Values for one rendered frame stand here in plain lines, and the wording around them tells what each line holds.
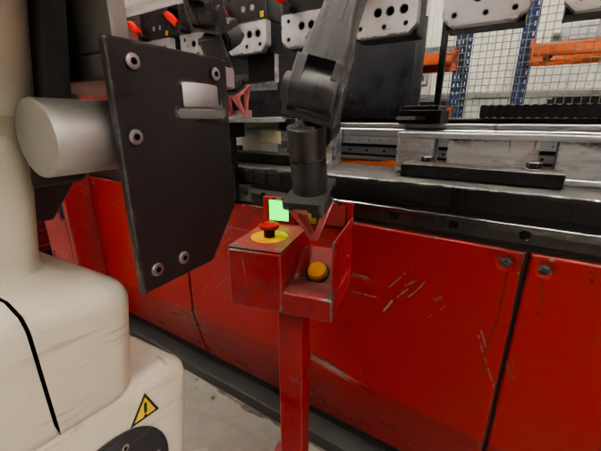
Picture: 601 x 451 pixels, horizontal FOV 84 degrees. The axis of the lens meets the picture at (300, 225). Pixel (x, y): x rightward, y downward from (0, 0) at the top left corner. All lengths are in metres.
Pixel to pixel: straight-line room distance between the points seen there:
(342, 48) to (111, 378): 0.43
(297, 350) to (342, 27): 0.58
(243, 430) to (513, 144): 1.15
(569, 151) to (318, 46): 0.54
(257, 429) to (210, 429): 0.16
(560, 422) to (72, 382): 0.84
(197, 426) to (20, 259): 1.15
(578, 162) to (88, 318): 0.81
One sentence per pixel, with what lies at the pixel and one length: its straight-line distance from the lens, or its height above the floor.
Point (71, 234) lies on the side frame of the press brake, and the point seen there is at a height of 0.53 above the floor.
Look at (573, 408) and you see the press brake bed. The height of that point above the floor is 0.48.
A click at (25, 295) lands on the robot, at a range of 0.27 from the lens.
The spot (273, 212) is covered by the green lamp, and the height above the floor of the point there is 0.81.
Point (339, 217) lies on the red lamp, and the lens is 0.69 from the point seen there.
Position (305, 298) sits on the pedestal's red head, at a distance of 0.60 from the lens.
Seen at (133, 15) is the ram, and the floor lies 1.34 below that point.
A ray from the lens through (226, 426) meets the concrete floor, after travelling 1.36.
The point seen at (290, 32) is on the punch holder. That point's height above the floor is 1.21.
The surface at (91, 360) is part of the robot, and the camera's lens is 0.28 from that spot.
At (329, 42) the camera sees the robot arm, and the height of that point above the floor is 1.09.
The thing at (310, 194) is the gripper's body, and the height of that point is 0.89.
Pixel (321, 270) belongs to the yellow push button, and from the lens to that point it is 0.64.
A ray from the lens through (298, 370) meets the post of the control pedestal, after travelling 0.77.
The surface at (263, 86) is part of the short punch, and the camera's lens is 1.09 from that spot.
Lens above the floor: 1.00
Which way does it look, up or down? 18 degrees down
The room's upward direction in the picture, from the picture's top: straight up
